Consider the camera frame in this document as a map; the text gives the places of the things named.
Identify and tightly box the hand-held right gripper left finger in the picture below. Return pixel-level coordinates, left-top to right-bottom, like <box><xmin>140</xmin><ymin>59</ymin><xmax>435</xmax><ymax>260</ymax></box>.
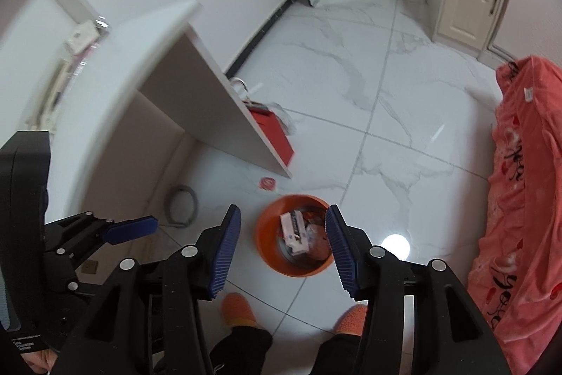
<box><xmin>53</xmin><ymin>203</ymin><xmax>242</xmax><ymax>375</ymax></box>

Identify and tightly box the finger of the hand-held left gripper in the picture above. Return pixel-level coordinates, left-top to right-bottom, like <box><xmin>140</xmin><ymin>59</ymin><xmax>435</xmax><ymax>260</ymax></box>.
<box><xmin>61</xmin><ymin>265</ymin><xmax>116</xmax><ymax>302</ymax></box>
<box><xmin>44</xmin><ymin>212</ymin><xmax>159</xmax><ymax>258</ymax></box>

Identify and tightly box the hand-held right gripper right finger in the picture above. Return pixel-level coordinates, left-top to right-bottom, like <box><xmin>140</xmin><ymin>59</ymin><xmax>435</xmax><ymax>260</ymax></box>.
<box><xmin>325</xmin><ymin>203</ymin><xmax>512</xmax><ymax>375</ymax></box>

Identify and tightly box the orange bin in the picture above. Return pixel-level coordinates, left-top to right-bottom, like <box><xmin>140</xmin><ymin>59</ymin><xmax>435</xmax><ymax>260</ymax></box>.
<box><xmin>256</xmin><ymin>194</ymin><xmax>337</xmax><ymax>278</ymax></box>

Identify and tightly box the white carton box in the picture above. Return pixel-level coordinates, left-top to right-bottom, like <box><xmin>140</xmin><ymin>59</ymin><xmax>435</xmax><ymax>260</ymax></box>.
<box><xmin>280</xmin><ymin>212</ymin><xmax>308</xmax><ymax>256</ymax></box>

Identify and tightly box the person's left hand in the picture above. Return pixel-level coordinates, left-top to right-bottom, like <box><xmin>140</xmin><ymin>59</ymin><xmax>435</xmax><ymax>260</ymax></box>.
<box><xmin>24</xmin><ymin>351</ymin><xmax>60</xmax><ymax>375</ymax></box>

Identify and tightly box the orange slipper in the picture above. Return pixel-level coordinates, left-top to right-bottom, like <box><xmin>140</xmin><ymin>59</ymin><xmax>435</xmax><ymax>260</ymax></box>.
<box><xmin>334</xmin><ymin>305</ymin><xmax>368</xmax><ymax>337</ymax></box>
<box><xmin>221</xmin><ymin>292</ymin><xmax>261</xmax><ymax>328</ymax></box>

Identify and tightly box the stack of books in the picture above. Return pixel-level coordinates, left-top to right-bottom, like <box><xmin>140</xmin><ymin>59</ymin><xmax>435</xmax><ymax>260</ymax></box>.
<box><xmin>37</xmin><ymin>50</ymin><xmax>76</xmax><ymax>126</ymax></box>

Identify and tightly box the person's left leg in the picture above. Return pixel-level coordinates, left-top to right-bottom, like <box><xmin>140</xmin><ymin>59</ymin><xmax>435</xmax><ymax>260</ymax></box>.
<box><xmin>210</xmin><ymin>324</ymin><xmax>273</xmax><ymax>375</ymax></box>

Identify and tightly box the person's leg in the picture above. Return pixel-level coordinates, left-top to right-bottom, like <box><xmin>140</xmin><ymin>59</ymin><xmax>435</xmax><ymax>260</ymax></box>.
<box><xmin>314</xmin><ymin>333</ymin><xmax>363</xmax><ymax>375</ymax></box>
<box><xmin>210</xmin><ymin>324</ymin><xmax>273</xmax><ymax>375</ymax></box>

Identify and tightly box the person's right leg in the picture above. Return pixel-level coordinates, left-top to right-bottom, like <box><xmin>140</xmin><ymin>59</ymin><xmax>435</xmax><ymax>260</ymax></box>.
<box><xmin>314</xmin><ymin>333</ymin><xmax>363</xmax><ymax>375</ymax></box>

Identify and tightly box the red paper bag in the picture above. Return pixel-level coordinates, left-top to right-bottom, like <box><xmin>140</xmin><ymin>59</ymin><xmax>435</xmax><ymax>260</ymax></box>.
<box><xmin>248</xmin><ymin>103</ymin><xmax>295</xmax><ymax>167</ymax></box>

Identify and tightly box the clear plastic bag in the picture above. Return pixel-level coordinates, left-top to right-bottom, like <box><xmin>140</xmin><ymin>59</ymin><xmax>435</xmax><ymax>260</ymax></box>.
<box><xmin>74</xmin><ymin>18</ymin><xmax>110</xmax><ymax>69</ymax></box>

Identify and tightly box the white tissue box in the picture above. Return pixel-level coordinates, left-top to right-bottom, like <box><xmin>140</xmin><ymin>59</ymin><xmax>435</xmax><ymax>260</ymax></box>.
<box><xmin>66</xmin><ymin>21</ymin><xmax>100</xmax><ymax>51</ymax></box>

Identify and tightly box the red printed blanket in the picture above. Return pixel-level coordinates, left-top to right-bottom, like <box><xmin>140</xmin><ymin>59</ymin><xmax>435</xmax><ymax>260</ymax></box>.
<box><xmin>468</xmin><ymin>55</ymin><xmax>562</xmax><ymax>374</ymax></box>

